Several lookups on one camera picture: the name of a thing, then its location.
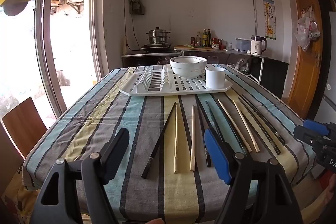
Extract sliding glass door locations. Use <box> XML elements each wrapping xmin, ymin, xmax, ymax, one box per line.
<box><xmin>0</xmin><ymin>0</ymin><xmax>109</xmax><ymax>133</ymax></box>

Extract light wooden chopstick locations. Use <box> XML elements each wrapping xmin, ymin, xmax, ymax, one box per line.
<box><xmin>173</xmin><ymin>105</ymin><xmax>178</xmax><ymax>174</ymax></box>
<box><xmin>189</xmin><ymin>105</ymin><xmax>196</xmax><ymax>171</ymax></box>
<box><xmin>217</xmin><ymin>99</ymin><xmax>253</xmax><ymax>153</ymax></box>
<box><xmin>233</xmin><ymin>100</ymin><xmax>260</xmax><ymax>153</ymax></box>

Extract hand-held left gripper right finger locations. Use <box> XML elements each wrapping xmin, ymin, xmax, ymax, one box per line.
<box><xmin>204</xmin><ymin>128</ymin><xmax>298</xmax><ymax>224</ymax></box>

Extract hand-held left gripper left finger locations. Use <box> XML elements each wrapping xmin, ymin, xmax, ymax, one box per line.
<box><xmin>31</xmin><ymin>128</ymin><xmax>130</xmax><ymax>224</ymax></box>

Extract person's right hand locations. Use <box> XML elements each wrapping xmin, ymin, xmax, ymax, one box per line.
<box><xmin>325</xmin><ymin>174</ymin><xmax>336</xmax><ymax>205</ymax></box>

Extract white electric kettle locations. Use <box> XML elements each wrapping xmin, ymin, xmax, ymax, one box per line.
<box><xmin>250</xmin><ymin>35</ymin><xmax>267</xmax><ymax>56</ymax></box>

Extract black board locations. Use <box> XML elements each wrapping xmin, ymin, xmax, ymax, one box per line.
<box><xmin>259</xmin><ymin>58</ymin><xmax>290</xmax><ymax>100</ymax></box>

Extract steel steamer pot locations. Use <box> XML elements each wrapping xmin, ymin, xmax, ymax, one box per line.
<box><xmin>146</xmin><ymin>27</ymin><xmax>171</xmax><ymax>45</ymax></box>

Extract striped tablecloth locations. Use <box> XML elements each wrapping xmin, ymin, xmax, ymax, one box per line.
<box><xmin>22</xmin><ymin>64</ymin><xmax>319</xmax><ymax>224</ymax></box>

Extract giraffe wall poster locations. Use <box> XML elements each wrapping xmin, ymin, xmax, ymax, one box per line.
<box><xmin>262</xmin><ymin>0</ymin><xmax>278</xmax><ymax>40</ymax></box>

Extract clear plastic storage container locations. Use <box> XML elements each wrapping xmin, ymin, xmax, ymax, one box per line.
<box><xmin>235</xmin><ymin>37</ymin><xmax>254</xmax><ymax>53</ymax></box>

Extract white plastic dish rack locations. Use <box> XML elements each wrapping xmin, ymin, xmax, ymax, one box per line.
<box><xmin>119</xmin><ymin>64</ymin><xmax>234</xmax><ymax>97</ymax></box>

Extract black cooktop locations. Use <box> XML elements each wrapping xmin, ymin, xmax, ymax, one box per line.
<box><xmin>141</xmin><ymin>43</ymin><xmax>173</xmax><ymax>50</ymax></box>

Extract wooden door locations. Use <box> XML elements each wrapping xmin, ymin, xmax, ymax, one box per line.
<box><xmin>286</xmin><ymin>0</ymin><xmax>324</xmax><ymax>120</ymax></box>

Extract plastic bag under shelf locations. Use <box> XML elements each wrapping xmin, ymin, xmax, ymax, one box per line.
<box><xmin>234</xmin><ymin>57</ymin><xmax>252</xmax><ymax>74</ymax></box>

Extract wooden chair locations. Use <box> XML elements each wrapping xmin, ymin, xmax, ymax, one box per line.
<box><xmin>1</xmin><ymin>97</ymin><xmax>48</xmax><ymax>159</ymax></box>

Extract steel stove stand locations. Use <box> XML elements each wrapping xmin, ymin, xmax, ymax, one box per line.
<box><xmin>120</xmin><ymin>50</ymin><xmax>183</xmax><ymax>67</ymax></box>

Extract white cup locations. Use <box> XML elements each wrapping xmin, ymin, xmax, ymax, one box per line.
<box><xmin>205</xmin><ymin>67</ymin><xmax>226</xmax><ymax>89</ymax></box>

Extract hanging plastic bags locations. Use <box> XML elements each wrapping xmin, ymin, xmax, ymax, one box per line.
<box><xmin>293</xmin><ymin>7</ymin><xmax>321</xmax><ymax>52</ymax></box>

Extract white refrigerator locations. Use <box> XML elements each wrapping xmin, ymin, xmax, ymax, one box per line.
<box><xmin>313</xmin><ymin>11</ymin><xmax>336</xmax><ymax>123</ymax></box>

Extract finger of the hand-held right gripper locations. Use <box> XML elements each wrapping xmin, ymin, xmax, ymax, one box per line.
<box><xmin>293</xmin><ymin>126</ymin><xmax>322</xmax><ymax>147</ymax></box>
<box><xmin>303</xmin><ymin>119</ymin><xmax>331</xmax><ymax>136</ymax></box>

